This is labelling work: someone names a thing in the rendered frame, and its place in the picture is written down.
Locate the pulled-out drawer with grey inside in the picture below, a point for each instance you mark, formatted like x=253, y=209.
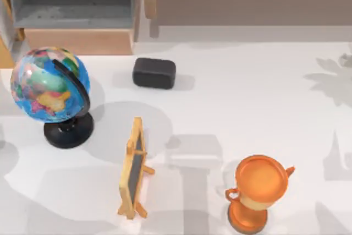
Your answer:
x=74, y=1

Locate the pale wooden drawer front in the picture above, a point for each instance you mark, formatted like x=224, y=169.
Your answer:
x=77, y=41

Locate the blue globe on black stand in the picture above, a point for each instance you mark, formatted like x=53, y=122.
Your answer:
x=44, y=86

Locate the black rounded box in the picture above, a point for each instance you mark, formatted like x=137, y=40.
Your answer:
x=154, y=73

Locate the orange trophy cup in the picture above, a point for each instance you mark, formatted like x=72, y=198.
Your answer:
x=258, y=180

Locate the wooden framed blackboard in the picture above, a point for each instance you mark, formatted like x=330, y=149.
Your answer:
x=134, y=169

